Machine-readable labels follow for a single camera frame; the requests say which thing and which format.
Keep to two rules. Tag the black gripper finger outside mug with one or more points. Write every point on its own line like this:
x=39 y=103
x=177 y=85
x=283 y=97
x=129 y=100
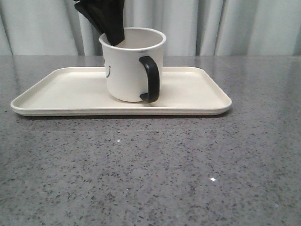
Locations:
x=87 y=9

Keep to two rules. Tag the cream rectangular plastic tray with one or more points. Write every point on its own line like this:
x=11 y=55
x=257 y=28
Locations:
x=82 y=91

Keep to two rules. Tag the pale grey-green curtain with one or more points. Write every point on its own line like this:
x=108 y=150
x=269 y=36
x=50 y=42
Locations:
x=192 y=27

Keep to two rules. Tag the black gripper finger inside mug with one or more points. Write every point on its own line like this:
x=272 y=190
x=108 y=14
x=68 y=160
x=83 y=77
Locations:
x=107 y=18

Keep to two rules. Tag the white smiley mug black handle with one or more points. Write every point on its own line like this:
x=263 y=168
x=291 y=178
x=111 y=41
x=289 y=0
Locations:
x=134 y=67

